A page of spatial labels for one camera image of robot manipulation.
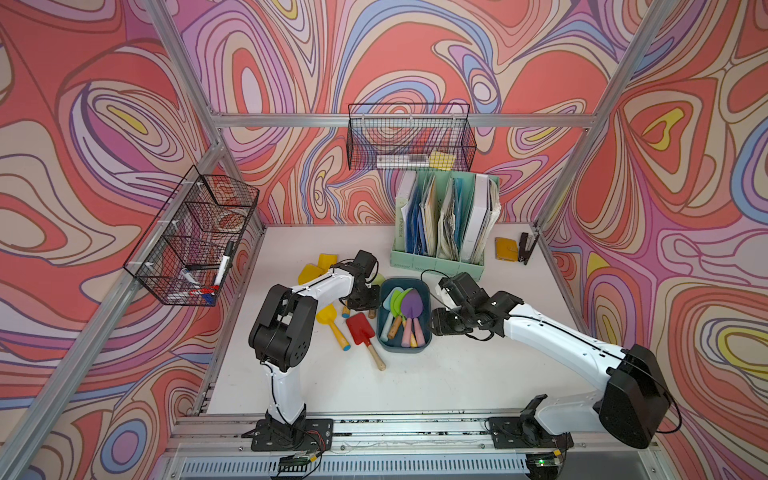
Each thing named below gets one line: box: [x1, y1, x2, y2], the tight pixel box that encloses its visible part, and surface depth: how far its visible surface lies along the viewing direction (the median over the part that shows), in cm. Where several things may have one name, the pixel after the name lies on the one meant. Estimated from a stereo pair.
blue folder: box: [406, 178, 428, 255], surface depth 99 cm
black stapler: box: [518, 232, 540, 266], surface depth 113 cm
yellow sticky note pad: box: [495, 237, 519, 262], surface depth 113 cm
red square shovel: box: [346, 312, 386, 371], surface depth 93 cm
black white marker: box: [213, 240, 234, 287], surface depth 70 cm
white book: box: [460, 173, 490, 263], surface depth 97 cm
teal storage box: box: [376, 278, 432, 353], surface depth 94 cm
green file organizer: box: [390, 170, 501, 281], surface depth 100 cm
